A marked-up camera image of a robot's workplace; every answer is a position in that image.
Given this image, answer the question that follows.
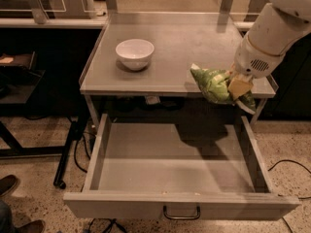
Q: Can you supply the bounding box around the black floor cable right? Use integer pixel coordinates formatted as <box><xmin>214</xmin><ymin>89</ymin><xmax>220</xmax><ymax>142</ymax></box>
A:
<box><xmin>267</xmin><ymin>159</ymin><xmax>311</xmax><ymax>201</ymax></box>

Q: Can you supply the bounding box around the green jalapeno chip bag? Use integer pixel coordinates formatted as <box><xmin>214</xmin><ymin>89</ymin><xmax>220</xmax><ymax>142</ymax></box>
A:
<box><xmin>190</xmin><ymin>64</ymin><xmax>256</xmax><ymax>115</ymax></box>

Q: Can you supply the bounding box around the grey cabinet counter unit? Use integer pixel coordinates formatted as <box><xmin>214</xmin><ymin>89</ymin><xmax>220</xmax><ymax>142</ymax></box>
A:
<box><xmin>79</xmin><ymin>0</ymin><xmax>280</xmax><ymax>131</ymax></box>

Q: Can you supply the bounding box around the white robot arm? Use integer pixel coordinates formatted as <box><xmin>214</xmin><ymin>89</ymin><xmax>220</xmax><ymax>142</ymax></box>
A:
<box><xmin>228</xmin><ymin>0</ymin><xmax>311</xmax><ymax>100</ymax></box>

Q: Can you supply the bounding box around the black floor cable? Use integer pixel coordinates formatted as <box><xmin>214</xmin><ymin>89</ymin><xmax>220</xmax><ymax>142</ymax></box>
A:
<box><xmin>73</xmin><ymin>131</ymin><xmax>97</xmax><ymax>174</ymax></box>
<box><xmin>267</xmin><ymin>159</ymin><xmax>311</xmax><ymax>201</ymax></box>

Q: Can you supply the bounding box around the black drawer handle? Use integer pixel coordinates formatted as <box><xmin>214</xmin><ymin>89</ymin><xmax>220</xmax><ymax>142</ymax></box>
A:
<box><xmin>162</xmin><ymin>206</ymin><xmax>201</xmax><ymax>220</ymax></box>

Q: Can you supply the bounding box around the black floor cable left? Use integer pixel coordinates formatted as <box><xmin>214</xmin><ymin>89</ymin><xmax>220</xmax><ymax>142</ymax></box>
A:
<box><xmin>73</xmin><ymin>131</ymin><xmax>97</xmax><ymax>174</ymax></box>

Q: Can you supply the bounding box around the open grey top drawer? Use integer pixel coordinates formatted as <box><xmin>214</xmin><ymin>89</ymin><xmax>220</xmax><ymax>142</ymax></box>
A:
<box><xmin>64</xmin><ymin>116</ymin><xmax>299</xmax><ymax>220</ymax></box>

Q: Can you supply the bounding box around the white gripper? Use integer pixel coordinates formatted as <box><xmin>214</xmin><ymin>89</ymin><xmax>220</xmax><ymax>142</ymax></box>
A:
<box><xmin>228</xmin><ymin>34</ymin><xmax>284</xmax><ymax>100</ymax></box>

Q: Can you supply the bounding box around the brown shoe lower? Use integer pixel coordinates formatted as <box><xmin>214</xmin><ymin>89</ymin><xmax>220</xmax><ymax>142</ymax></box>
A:
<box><xmin>17</xmin><ymin>219</ymin><xmax>46</xmax><ymax>233</ymax></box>

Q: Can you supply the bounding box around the brown shoe upper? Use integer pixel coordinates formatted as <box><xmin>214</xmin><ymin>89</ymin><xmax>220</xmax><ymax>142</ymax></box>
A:
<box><xmin>0</xmin><ymin>175</ymin><xmax>19</xmax><ymax>197</ymax></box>

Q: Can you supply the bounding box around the black table frame left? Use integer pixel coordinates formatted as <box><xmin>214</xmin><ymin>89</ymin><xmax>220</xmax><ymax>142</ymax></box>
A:
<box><xmin>0</xmin><ymin>50</ymin><xmax>88</xmax><ymax>190</ymax></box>

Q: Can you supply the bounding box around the brown shoe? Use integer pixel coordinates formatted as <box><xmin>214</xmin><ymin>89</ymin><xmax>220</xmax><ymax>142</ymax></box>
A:
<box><xmin>0</xmin><ymin>175</ymin><xmax>19</xmax><ymax>197</ymax></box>
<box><xmin>17</xmin><ymin>219</ymin><xmax>46</xmax><ymax>233</ymax></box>

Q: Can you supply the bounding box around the white ceramic bowl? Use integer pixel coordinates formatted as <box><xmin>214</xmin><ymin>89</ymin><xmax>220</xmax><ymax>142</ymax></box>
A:
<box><xmin>116</xmin><ymin>39</ymin><xmax>155</xmax><ymax>71</ymax></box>

